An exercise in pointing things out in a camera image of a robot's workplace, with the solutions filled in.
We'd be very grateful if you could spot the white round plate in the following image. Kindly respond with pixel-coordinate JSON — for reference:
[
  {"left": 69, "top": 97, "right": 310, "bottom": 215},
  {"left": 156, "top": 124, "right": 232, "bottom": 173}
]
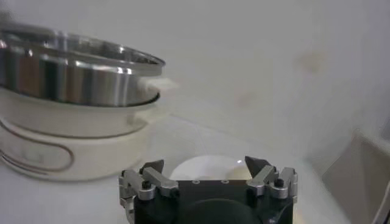
[{"left": 169, "top": 155, "right": 254, "bottom": 181}]

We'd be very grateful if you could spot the stainless steel steamer basket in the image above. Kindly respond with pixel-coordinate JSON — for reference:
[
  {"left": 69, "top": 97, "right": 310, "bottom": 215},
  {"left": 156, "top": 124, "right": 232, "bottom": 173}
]
[{"left": 0, "top": 21, "right": 180, "bottom": 108}]

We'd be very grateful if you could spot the cream electric cooker base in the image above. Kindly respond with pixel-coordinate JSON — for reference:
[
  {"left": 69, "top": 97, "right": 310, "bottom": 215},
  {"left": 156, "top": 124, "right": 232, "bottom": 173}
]
[{"left": 0, "top": 86, "right": 171, "bottom": 183}]

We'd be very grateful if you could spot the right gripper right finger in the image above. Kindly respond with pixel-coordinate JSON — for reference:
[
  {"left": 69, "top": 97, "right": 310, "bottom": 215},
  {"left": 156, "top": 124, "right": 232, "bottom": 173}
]
[{"left": 245, "top": 156, "right": 299, "bottom": 203}]

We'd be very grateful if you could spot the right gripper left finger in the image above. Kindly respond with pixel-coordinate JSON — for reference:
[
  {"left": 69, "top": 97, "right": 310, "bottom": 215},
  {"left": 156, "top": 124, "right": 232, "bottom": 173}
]
[{"left": 118, "top": 158, "right": 180, "bottom": 214}]

